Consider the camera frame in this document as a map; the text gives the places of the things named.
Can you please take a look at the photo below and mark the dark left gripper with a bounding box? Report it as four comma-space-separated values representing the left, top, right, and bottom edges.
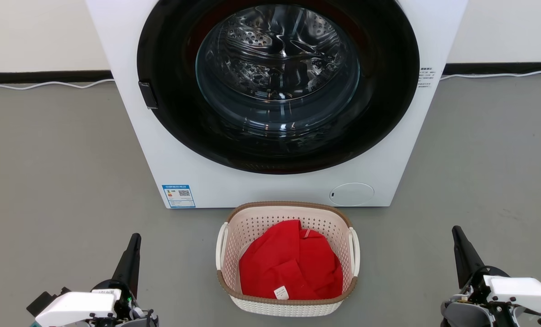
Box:
91, 233, 159, 327

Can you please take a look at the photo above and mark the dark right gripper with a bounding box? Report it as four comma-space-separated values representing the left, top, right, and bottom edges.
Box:
452, 226, 510, 302

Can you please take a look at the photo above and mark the white perforated laundry basket brown rim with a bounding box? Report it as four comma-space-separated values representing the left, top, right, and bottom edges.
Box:
215, 201, 361, 317

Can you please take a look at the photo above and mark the blue energy label sticker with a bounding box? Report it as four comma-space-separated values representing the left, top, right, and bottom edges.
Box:
162, 184, 196, 209

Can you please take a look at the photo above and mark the white front-load washing machine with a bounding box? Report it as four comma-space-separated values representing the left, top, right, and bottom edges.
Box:
85, 0, 470, 209

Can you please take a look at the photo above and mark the round white filter cover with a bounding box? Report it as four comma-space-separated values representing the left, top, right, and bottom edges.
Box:
329, 183, 375, 207

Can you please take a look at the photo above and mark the red garment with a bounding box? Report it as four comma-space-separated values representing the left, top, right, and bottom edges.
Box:
239, 220, 344, 301

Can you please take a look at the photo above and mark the round dark glass washer door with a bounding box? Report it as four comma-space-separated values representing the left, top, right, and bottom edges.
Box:
137, 0, 420, 175

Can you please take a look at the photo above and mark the small text sticker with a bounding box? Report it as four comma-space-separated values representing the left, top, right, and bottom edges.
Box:
418, 66, 434, 89

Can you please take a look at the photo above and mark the steel washer drum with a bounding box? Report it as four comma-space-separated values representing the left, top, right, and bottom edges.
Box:
196, 5, 361, 139

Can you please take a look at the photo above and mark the black washer door handle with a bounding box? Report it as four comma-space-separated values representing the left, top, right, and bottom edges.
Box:
138, 81, 158, 110

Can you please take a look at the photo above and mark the thin white floor cable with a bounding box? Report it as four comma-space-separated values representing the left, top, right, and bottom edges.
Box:
0, 79, 115, 90
440, 69, 541, 81

